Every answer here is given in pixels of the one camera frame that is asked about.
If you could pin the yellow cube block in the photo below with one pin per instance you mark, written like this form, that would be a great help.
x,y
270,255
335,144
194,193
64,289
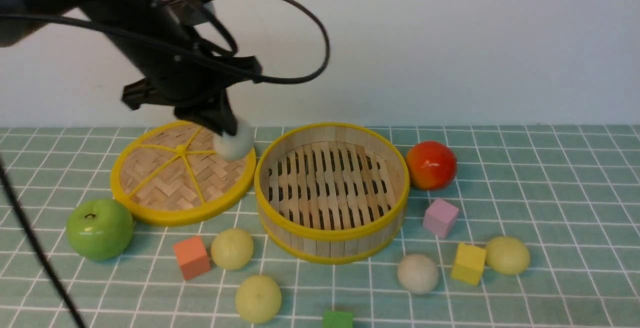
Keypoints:
x,y
469,264

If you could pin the pink cube block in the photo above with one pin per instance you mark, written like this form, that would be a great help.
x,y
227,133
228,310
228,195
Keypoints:
x,y
440,217

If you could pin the white bun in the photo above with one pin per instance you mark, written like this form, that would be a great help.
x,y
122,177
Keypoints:
x,y
418,274
235,147

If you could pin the green cube block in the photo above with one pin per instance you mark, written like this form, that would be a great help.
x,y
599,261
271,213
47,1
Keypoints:
x,y
337,319

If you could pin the red orange tomato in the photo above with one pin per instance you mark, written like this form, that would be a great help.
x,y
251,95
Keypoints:
x,y
432,165

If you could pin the green apple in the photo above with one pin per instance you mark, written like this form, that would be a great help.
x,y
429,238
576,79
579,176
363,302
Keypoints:
x,y
100,229

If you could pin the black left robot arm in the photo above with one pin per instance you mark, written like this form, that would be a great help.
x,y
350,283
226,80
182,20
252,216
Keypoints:
x,y
15,30

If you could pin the orange cube block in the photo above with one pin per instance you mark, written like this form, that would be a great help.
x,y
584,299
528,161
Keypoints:
x,y
192,257

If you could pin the bamboo steamer tray yellow rim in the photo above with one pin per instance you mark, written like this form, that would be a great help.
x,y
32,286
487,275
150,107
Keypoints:
x,y
332,193

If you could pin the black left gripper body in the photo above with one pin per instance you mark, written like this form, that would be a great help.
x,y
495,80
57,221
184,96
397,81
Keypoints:
x,y
187,57

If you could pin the yellow bun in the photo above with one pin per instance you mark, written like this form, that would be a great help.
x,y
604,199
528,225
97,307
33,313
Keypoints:
x,y
232,249
507,255
258,299

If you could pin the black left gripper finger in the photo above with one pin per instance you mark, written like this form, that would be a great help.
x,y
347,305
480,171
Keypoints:
x,y
214,114

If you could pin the woven bamboo steamer lid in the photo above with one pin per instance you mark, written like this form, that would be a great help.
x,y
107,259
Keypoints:
x,y
172,176

